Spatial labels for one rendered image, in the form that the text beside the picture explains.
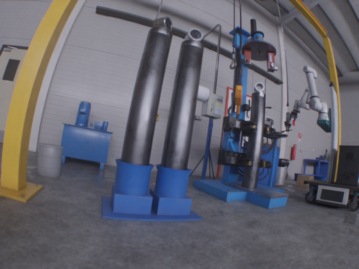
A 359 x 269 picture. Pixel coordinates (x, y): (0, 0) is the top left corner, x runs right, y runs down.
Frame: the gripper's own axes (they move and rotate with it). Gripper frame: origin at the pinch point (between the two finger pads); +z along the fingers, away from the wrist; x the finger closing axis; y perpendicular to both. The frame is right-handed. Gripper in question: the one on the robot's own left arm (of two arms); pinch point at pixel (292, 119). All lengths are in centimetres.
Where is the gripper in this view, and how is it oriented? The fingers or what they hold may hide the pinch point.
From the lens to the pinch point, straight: 313.7
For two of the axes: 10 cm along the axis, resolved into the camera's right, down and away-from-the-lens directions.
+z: -1.9, 9.3, 3.3
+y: -3.2, -3.7, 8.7
